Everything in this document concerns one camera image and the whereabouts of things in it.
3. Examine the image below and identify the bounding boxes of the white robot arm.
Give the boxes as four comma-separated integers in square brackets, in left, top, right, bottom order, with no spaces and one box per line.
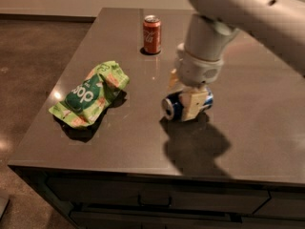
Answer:
[162,0,305,121]

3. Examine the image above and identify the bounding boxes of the green crumpled chip bag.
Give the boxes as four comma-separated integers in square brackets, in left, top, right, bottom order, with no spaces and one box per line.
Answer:
[49,61,130,129]

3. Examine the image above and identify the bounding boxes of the red coca-cola can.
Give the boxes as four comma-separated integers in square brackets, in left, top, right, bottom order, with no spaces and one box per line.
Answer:
[143,14,161,54]

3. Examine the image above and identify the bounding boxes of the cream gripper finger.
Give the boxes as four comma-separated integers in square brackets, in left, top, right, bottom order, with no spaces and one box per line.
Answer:
[168,69,178,90]
[179,86,209,121]

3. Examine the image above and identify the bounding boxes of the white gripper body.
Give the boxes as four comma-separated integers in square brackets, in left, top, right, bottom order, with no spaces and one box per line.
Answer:
[175,43,224,87]

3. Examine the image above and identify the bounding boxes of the blue pepsi can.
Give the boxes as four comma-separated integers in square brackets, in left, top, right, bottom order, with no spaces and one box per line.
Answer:
[161,87,214,122]

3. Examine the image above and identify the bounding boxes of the dark cabinet with drawers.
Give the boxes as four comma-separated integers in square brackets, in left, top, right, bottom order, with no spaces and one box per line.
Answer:
[10,165,305,229]

